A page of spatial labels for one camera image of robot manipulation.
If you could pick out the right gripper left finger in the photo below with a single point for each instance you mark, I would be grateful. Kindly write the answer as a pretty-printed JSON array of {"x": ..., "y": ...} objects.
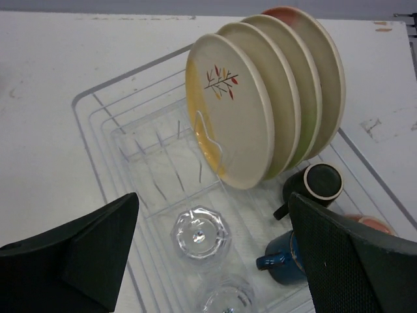
[{"x": 75, "y": 267}]

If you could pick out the cream plate yellow patch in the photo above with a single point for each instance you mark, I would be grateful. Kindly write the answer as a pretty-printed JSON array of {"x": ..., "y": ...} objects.
[{"x": 230, "y": 111}]

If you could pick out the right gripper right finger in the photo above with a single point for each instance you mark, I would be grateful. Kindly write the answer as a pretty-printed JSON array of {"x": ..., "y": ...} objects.
[{"x": 351, "y": 267}]

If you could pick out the clear glass far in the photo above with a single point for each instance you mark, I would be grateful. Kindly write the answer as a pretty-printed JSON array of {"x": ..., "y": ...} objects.
[{"x": 201, "y": 236}]

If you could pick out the cream plate orange patch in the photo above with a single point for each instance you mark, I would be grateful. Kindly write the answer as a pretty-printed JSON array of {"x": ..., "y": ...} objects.
[{"x": 329, "y": 65}]

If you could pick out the blue mug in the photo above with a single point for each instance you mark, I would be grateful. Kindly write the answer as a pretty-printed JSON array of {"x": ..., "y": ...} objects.
[{"x": 282, "y": 260}]

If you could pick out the white wire dish rack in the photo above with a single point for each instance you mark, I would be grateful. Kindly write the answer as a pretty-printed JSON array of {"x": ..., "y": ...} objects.
[{"x": 160, "y": 81}]

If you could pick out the pink mug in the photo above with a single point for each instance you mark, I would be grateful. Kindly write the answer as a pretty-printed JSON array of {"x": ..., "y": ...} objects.
[{"x": 372, "y": 222}]

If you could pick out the black mug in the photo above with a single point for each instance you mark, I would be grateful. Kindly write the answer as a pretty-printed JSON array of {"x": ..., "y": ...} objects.
[{"x": 321, "y": 182}]

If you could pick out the clear glass near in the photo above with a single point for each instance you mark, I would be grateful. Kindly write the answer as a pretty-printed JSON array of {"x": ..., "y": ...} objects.
[{"x": 226, "y": 293}]

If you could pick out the clear glass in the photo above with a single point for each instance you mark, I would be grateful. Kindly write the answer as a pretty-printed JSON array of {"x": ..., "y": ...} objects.
[
  {"x": 201, "y": 236},
  {"x": 226, "y": 293}
]

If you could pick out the cream plate green patch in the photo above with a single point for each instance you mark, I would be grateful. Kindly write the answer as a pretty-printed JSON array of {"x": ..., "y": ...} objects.
[{"x": 280, "y": 83}]

